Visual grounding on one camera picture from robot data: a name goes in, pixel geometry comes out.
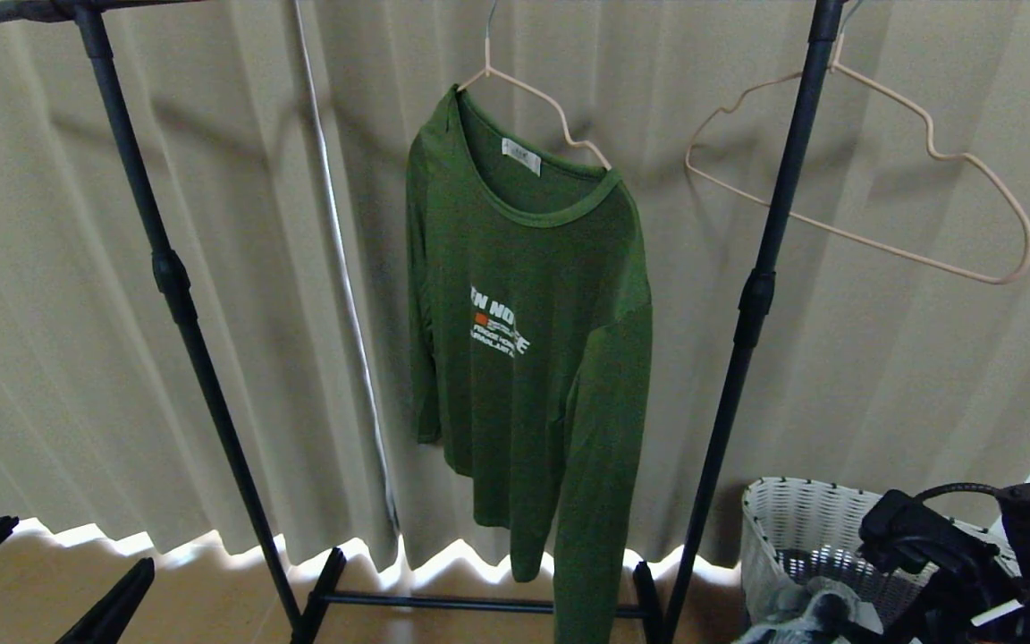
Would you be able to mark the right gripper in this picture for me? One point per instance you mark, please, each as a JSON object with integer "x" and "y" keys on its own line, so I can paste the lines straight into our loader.
{"x": 944, "y": 617}

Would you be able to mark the pale grey shorts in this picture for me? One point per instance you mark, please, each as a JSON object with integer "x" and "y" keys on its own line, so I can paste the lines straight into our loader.
{"x": 801, "y": 617}

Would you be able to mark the pink clothes hanger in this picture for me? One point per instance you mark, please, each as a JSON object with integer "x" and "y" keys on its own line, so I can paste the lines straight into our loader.
{"x": 926, "y": 260}
{"x": 524, "y": 89}

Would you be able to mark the green long-sleeved shirt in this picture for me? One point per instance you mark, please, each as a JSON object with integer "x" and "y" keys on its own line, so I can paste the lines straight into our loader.
{"x": 551, "y": 402}

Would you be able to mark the white laundry basket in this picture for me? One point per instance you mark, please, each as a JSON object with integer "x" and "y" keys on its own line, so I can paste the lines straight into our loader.
{"x": 801, "y": 519}

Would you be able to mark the black clothes rack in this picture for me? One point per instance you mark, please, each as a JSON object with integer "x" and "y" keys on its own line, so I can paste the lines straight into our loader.
{"x": 173, "y": 277}

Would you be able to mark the beige curtain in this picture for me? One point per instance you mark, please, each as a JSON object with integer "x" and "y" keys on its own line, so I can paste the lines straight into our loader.
{"x": 882, "y": 376}

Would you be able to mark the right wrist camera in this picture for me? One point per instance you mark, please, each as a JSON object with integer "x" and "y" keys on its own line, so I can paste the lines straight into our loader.
{"x": 904, "y": 532}

